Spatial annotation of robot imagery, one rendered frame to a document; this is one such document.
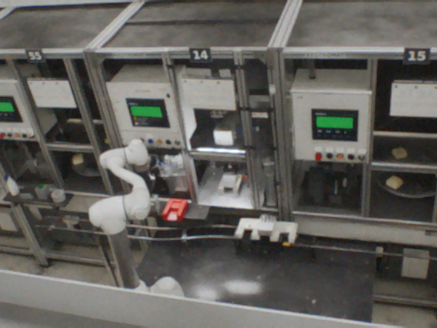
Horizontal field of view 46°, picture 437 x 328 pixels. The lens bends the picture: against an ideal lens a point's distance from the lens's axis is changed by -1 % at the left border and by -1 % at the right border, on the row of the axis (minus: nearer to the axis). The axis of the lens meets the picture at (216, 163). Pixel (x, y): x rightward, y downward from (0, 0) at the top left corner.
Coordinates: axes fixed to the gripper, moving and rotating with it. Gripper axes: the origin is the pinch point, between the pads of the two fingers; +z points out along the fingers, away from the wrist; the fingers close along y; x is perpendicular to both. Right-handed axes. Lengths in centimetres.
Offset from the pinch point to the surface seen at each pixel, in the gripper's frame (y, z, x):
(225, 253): -50, 39, 10
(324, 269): -115, 39, 14
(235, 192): -52, 12, -21
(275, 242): -84, 24, 10
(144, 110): -7, -59, -7
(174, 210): -14.5, 14.3, -0.6
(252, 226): -68, 20, 2
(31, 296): -106, -171, 207
